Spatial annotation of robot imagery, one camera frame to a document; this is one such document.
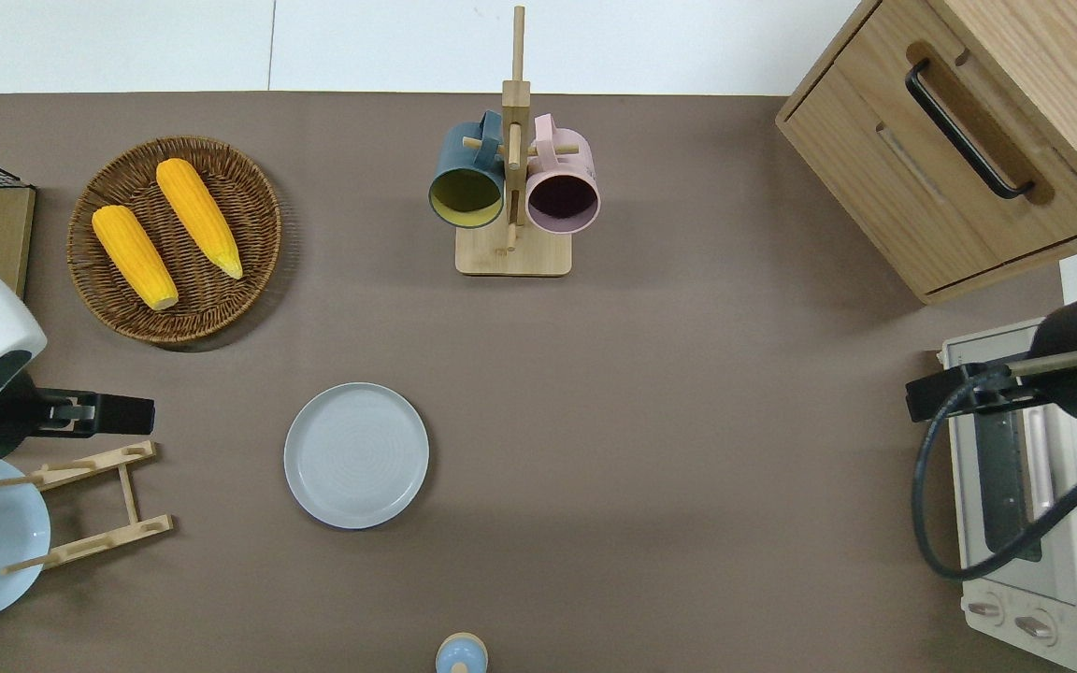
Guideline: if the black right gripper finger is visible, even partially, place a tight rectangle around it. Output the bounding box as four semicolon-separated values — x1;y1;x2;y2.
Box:
906;370;969;422

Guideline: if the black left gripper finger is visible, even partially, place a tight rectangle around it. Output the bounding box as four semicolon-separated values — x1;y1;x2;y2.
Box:
94;395;155;437

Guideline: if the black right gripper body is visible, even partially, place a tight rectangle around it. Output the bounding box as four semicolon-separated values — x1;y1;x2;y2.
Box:
967;363;1040;414

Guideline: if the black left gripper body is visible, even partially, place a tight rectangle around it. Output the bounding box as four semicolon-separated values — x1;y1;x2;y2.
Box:
29;391;100;440

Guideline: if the gray round plate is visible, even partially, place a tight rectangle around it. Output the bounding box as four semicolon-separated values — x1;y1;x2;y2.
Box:
284;382;430;530

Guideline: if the wooden plate rack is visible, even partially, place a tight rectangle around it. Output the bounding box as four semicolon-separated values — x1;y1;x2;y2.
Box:
0;441;175;575

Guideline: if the shorter yellow corn cob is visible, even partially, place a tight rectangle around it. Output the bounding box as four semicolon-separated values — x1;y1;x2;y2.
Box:
92;205;180;311

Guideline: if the longer yellow corn cob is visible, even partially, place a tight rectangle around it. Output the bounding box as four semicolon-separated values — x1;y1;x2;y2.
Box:
156;158;244;280

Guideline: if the brown wicker basket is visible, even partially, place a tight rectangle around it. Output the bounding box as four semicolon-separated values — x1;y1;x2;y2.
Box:
67;136;282;345

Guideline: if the wooden drawer cabinet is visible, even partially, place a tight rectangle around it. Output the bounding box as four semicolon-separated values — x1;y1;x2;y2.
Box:
775;0;1077;306

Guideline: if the blue service bell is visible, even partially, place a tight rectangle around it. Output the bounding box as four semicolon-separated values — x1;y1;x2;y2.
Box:
436;633;489;673

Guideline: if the teal mug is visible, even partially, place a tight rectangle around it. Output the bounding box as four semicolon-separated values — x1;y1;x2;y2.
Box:
428;110;508;230

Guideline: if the wooden mug tree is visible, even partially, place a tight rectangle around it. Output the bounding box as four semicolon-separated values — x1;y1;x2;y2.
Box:
455;6;582;278

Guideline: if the pink mug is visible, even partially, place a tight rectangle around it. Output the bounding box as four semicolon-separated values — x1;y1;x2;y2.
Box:
525;114;601;235

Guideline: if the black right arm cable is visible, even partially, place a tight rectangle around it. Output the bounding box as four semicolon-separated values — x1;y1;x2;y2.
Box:
911;374;1077;580

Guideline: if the black cabinet handle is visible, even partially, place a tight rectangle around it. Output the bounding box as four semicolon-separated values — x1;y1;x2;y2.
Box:
906;59;1035;200

